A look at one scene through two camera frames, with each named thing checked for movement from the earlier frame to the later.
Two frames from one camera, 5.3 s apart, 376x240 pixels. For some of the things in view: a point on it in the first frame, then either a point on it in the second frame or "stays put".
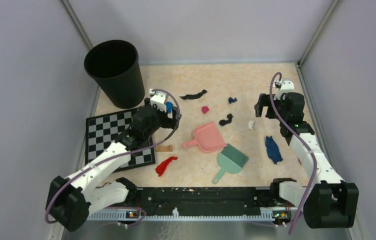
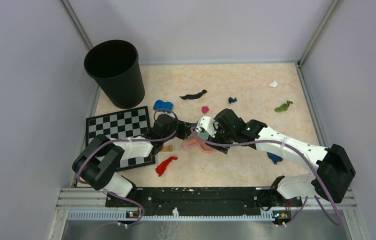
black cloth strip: (193, 96) stays put
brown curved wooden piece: (169, 148) stays put
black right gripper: (264, 101) → (217, 129)
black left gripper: (171, 123) → (184, 128)
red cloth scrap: (160, 167) stays put
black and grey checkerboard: (101, 131) stays put
